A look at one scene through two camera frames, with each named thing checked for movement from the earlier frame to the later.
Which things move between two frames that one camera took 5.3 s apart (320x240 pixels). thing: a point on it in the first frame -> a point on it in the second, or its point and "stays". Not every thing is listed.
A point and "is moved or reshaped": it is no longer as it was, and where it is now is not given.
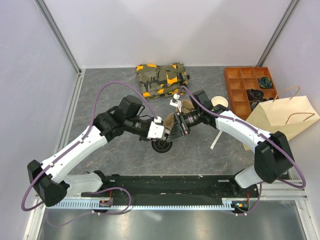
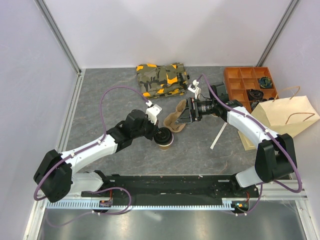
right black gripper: [180, 128] -> [191, 112]
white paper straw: [216, 140] stays
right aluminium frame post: [278, 31] stays
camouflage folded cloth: [159, 81] stays
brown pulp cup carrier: [168, 119] stays
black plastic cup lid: [161, 146] is moved or reshaped
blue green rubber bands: [265, 82] stays
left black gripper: [143, 138] -> [154, 130]
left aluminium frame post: [50, 20] stays
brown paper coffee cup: [163, 152] -> [166, 146]
